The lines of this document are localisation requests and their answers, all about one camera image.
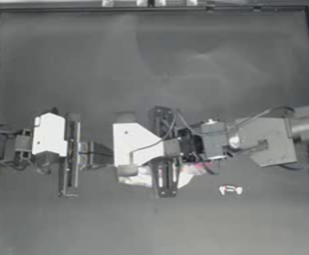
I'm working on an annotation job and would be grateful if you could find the clear bag with pink zip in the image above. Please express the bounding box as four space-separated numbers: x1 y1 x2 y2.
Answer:
118 160 210 189

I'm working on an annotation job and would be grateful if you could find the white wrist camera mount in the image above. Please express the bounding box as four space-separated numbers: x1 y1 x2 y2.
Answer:
31 112 70 158
113 122 181 167

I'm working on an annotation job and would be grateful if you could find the black table frame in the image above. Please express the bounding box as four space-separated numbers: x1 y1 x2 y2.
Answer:
0 0 309 193

